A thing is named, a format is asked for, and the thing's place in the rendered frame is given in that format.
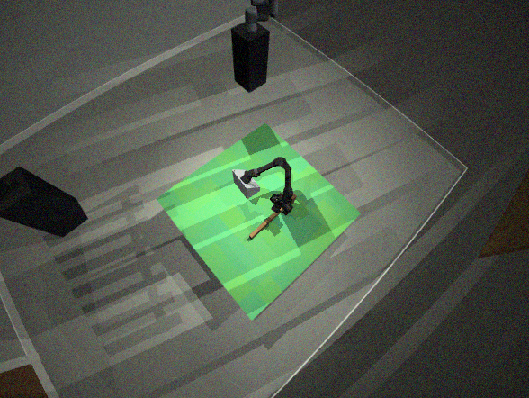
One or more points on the brown wooden board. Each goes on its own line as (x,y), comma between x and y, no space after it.
(267,221)

